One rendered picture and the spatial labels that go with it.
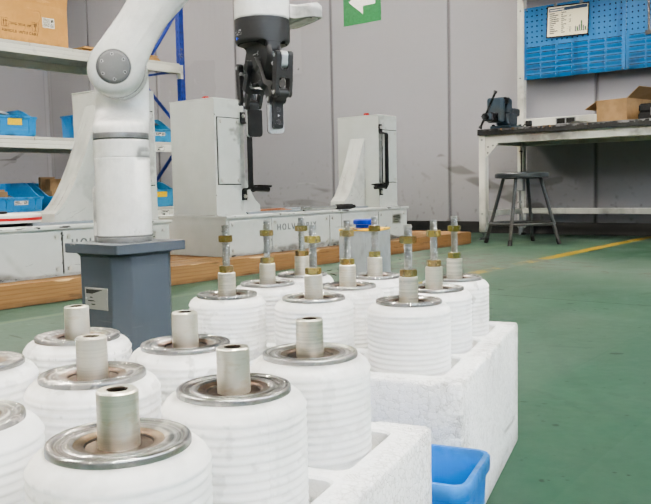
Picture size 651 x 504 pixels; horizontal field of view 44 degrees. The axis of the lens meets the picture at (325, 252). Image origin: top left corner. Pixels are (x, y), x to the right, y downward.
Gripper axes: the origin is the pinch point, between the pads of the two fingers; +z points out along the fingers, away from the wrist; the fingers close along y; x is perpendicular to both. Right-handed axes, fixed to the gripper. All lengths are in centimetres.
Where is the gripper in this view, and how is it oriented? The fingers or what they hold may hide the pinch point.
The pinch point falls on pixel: (264, 125)
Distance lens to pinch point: 111.2
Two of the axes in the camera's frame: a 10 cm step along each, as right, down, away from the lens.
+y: 4.9, 0.6, -8.7
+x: 8.7, -0.6, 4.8
